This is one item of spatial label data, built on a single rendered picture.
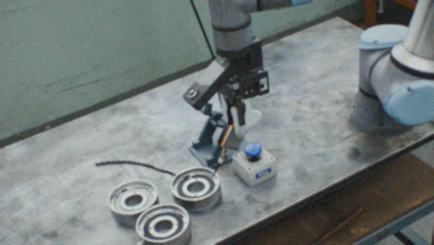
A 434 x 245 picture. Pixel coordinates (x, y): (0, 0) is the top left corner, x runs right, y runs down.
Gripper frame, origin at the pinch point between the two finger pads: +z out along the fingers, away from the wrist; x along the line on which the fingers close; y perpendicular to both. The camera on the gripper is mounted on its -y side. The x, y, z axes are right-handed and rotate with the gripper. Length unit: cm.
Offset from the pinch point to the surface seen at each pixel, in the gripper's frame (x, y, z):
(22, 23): 160, -19, 32
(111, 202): 6.0, -27.2, 10.2
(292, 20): 166, 117, 78
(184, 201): -3.0, -14.3, 9.8
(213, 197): -4.7, -8.6, 10.2
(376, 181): 5, 42, 38
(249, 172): -3.7, 0.8, 8.8
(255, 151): -1.6, 3.6, 5.8
